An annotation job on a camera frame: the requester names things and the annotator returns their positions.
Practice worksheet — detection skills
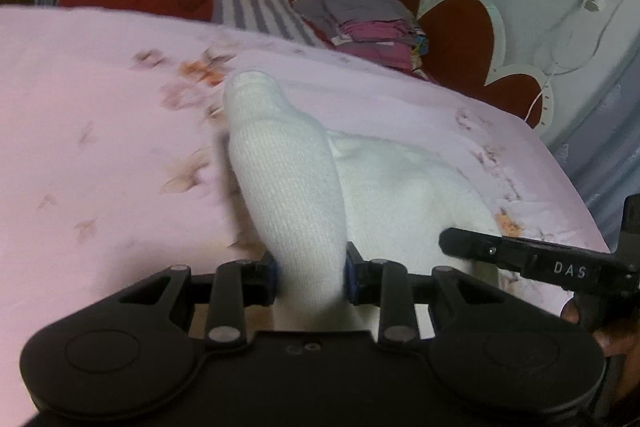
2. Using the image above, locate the person's right hand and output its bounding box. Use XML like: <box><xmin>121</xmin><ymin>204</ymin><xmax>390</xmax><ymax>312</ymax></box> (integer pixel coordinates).
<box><xmin>561</xmin><ymin>297</ymin><xmax>640</xmax><ymax>413</ymax></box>

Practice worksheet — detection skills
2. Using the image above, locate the grey striped pillow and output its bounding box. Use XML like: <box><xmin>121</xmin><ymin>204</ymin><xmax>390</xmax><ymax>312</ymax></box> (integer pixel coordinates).
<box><xmin>212</xmin><ymin>0</ymin><xmax>321</xmax><ymax>48</ymax></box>

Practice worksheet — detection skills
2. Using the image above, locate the white knit sweater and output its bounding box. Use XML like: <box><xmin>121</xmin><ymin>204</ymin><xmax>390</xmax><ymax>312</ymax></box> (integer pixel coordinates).
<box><xmin>222</xmin><ymin>71</ymin><xmax>503</xmax><ymax>343</ymax></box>

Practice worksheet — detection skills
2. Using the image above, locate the red and white scalloped headboard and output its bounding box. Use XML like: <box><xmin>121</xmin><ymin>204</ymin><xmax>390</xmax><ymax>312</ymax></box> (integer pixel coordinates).
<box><xmin>395</xmin><ymin>0</ymin><xmax>553</xmax><ymax>138</ymax></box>

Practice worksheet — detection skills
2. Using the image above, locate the pink floral bedsheet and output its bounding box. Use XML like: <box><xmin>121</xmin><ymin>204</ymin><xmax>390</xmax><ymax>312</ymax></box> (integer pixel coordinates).
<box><xmin>0</xmin><ymin>4</ymin><xmax>612</xmax><ymax>427</ymax></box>

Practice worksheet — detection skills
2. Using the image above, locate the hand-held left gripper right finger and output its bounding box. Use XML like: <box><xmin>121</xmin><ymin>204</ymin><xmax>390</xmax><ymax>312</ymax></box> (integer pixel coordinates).
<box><xmin>345</xmin><ymin>241</ymin><xmax>501</xmax><ymax>349</ymax></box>

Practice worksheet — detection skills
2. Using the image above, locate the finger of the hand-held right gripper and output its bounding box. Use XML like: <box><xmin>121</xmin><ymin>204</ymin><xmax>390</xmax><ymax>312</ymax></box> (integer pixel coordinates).
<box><xmin>439</xmin><ymin>228</ymin><xmax>523</xmax><ymax>275</ymax></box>

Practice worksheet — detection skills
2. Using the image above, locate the pile of folded clothes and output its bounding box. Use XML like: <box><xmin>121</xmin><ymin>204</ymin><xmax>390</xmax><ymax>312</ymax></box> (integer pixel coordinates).
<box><xmin>290</xmin><ymin>0</ymin><xmax>431</xmax><ymax>72</ymax></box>

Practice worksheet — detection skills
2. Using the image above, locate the white cable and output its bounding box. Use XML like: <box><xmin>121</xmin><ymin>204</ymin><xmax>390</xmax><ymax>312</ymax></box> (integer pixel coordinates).
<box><xmin>525</xmin><ymin>0</ymin><xmax>640</xmax><ymax>122</ymax></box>

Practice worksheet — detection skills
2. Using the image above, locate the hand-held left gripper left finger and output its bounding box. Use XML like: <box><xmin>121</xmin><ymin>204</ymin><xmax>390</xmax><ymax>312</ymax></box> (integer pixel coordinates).
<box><xmin>117</xmin><ymin>253</ymin><xmax>279</xmax><ymax>349</ymax></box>

